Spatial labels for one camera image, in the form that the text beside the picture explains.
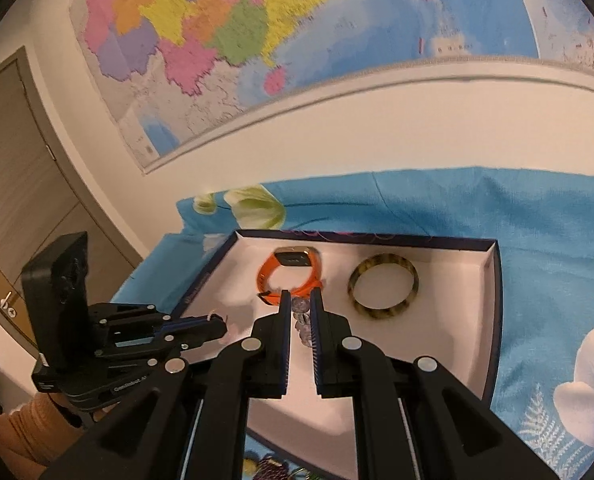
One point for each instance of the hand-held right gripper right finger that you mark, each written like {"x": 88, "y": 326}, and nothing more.
{"x": 317, "y": 347}

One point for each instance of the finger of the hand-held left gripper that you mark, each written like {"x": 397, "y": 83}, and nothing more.
{"x": 197, "y": 321}
{"x": 202, "y": 339}

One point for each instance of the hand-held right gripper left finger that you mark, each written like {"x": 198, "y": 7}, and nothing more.
{"x": 283, "y": 345}

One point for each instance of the dark blue jewelry box tray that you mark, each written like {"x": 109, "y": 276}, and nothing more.
{"x": 437, "y": 345}

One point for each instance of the orange smart watch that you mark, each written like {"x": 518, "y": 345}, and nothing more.
{"x": 270, "y": 270}

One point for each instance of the tortoiseshell bangle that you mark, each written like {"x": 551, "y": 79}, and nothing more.
{"x": 382, "y": 260}

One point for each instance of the grey-brown door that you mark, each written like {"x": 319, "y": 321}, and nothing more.
{"x": 17, "y": 160}

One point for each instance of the blue floral bed sheet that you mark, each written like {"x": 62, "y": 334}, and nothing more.
{"x": 552, "y": 235}

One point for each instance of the colourful wall map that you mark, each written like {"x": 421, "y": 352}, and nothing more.
{"x": 327, "y": 35}

